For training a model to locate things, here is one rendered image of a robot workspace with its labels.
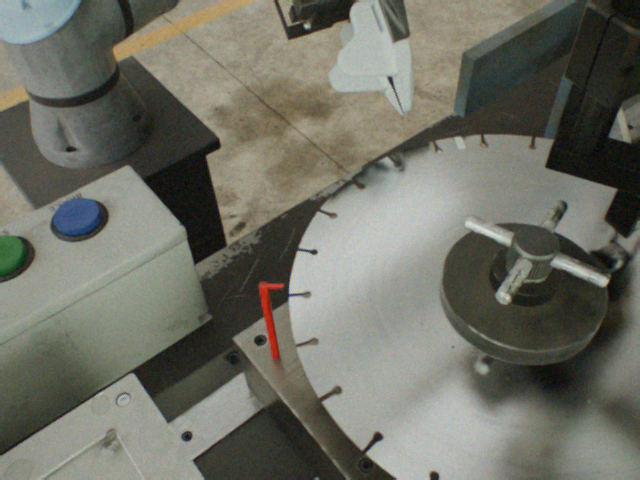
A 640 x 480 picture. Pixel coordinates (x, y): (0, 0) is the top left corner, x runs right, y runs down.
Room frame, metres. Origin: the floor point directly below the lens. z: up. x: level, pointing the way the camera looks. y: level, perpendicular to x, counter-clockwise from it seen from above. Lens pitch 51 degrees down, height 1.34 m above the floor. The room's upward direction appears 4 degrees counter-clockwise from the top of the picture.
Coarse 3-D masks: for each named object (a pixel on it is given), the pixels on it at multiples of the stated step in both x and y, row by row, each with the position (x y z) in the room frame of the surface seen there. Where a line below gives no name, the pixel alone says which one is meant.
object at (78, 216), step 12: (72, 204) 0.42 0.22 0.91; (84, 204) 0.42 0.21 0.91; (96, 204) 0.42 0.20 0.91; (60, 216) 0.40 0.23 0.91; (72, 216) 0.40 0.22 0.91; (84, 216) 0.40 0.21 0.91; (96, 216) 0.40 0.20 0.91; (60, 228) 0.39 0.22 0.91; (72, 228) 0.39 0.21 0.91; (84, 228) 0.39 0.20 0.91
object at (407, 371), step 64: (384, 192) 0.37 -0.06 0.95; (448, 192) 0.36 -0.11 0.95; (512, 192) 0.36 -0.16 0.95; (576, 192) 0.35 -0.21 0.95; (320, 256) 0.31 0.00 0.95; (384, 256) 0.30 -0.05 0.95; (320, 320) 0.25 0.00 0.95; (384, 320) 0.24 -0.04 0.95; (448, 320) 0.24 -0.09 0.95; (320, 384) 0.20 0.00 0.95; (384, 384) 0.20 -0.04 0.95; (448, 384) 0.19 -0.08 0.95; (512, 384) 0.19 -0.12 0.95; (576, 384) 0.19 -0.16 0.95; (384, 448) 0.15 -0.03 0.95; (448, 448) 0.15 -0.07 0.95; (512, 448) 0.15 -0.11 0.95; (576, 448) 0.15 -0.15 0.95
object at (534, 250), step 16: (560, 208) 0.29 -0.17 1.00; (464, 224) 0.29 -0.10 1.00; (480, 224) 0.28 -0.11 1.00; (544, 224) 0.28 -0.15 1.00; (496, 240) 0.27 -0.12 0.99; (512, 240) 0.27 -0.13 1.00; (528, 240) 0.26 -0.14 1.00; (544, 240) 0.26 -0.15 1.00; (512, 256) 0.26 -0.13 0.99; (528, 256) 0.25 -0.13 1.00; (544, 256) 0.25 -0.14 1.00; (560, 256) 0.25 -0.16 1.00; (512, 272) 0.24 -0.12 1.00; (528, 272) 0.25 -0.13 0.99; (544, 272) 0.25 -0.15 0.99; (576, 272) 0.24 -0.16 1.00; (592, 272) 0.24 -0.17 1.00; (512, 288) 0.23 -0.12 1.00
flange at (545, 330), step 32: (512, 224) 0.32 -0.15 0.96; (448, 256) 0.29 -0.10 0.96; (480, 256) 0.29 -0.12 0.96; (576, 256) 0.28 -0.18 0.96; (448, 288) 0.26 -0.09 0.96; (480, 288) 0.26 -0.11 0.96; (544, 288) 0.25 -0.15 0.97; (576, 288) 0.25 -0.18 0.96; (480, 320) 0.23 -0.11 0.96; (512, 320) 0.23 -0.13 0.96; (544, 320) 0.23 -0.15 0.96; (576, 320) 0.23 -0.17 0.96; (512, 352) 0.21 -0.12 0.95; (544, 352) 0.21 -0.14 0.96
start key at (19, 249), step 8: (0, 240) 0.38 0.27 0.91; (8, 240) 0.38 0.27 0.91; (16, 240) 0.38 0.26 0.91; (0, 248) 0.37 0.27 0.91; (8, 248) 0.37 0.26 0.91; (16, 248) 0.37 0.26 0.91; (24, 248) 0.37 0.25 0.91; (0, 256) 0.36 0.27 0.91; (8, 256) 0.36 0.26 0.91; (16, 256) 0.36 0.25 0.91; (24, 256) 0.36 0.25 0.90; (0, 264) 0.35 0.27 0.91; (8, 264) 0.35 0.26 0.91; (16, 264) 0.36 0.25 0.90; (0, 272) 0.35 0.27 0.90; (8, 272) 0.35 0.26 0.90
